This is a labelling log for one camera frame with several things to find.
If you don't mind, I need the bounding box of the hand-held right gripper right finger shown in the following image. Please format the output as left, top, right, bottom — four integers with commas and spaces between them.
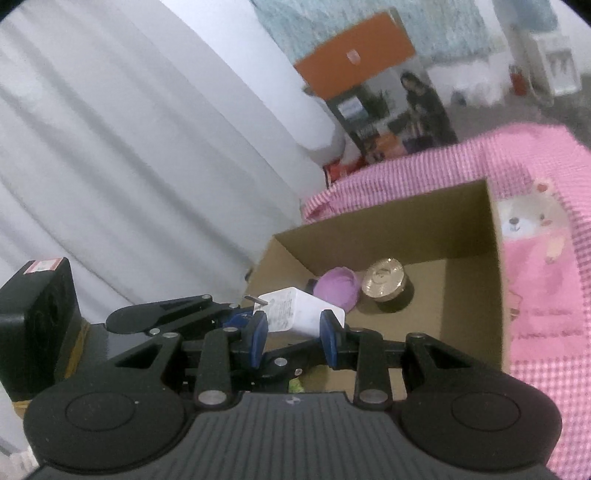
320, 309, 509, 407

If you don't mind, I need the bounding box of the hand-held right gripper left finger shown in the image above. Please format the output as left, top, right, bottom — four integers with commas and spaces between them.
113, 310, 269, 409

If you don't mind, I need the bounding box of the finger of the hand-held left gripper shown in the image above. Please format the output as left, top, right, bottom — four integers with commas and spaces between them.
230, 344, 324, 381
106, 294, 252, 335

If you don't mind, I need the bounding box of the white charger plug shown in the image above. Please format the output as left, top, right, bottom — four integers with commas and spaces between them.
247, 287, 346, 340

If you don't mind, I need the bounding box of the purple plastic bowl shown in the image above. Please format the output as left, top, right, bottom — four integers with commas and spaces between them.
314, 268, 360, 312

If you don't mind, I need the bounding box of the gold lidded cosmetic jar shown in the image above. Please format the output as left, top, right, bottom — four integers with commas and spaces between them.
361, 258, 415, 302

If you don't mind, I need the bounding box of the brown cardboard box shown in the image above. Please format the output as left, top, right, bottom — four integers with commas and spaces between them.
245, 180, 513, 402

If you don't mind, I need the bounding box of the red snack packet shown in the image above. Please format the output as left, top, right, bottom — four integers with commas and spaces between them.
323, 159, 365, 188

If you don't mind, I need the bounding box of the pink checked blanket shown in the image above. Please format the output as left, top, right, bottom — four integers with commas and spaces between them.
300, 122, 591, 480

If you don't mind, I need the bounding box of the printed appliance box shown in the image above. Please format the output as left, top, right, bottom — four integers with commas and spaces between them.
325, 58, 458, 164

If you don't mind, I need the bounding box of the orange cardboard box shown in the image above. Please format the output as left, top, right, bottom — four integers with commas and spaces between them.
295, 11, 416, 100

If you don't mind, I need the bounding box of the blue floral curtain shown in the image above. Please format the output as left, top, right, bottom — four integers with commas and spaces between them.
252, 0, 509, 63

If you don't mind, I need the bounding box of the white water dispenser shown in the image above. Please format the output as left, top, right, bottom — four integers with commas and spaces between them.
522, 28, 583, 95

